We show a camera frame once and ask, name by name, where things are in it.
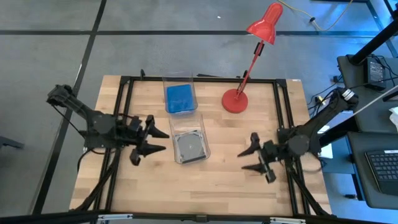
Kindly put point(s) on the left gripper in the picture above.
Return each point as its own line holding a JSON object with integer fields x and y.
{"x": 136, "y": 133}

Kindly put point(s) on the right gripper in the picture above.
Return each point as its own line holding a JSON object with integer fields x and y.
{"x": 270, "y": 152}

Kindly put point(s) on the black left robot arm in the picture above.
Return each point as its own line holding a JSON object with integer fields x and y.
{"x": 99, "y": 124}

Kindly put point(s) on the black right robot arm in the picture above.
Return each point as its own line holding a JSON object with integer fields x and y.
{"x": 326, "y": 114}

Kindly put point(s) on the clear plastic bin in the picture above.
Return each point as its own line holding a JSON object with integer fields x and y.
{"x": 178, "y": 79}
{"x": 186, "y": 123}

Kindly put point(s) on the red desk lamp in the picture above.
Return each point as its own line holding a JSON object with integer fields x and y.
{"x": 234, "y": 101}

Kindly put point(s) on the white paper sheet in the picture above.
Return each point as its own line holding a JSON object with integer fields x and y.
{"x": 326, "y": 152}

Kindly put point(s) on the yellow plug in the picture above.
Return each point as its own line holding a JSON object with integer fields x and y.
{"x": 320, "y": 100}

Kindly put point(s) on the dark grey desk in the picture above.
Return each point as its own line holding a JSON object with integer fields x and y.
{"x": 357, "y": 174}
{"x": 351, "y": 68}

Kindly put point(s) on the black keyboard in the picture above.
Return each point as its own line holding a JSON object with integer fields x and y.
{"x": 385, "y": 171}

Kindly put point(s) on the dark chair foot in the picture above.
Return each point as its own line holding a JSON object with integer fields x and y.
{"x": 9, "y": 142}

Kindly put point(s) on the white crumpled paper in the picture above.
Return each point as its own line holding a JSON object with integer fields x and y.
{"x": 394, "y": 118}

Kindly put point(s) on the black power adapter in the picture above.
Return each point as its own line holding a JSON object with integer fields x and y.
{"x": 374, "y": 73}

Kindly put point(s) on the black diagonal pole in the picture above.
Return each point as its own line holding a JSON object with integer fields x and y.
{"x": 373, "y": 43}

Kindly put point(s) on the black aluminium table frame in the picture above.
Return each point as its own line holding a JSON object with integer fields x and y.
{"x": 146, "y": 79}

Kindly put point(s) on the silver metal bracket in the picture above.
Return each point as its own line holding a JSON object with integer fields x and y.
{"x": 287, "y": 220}
{"x": 115, "y": 217}

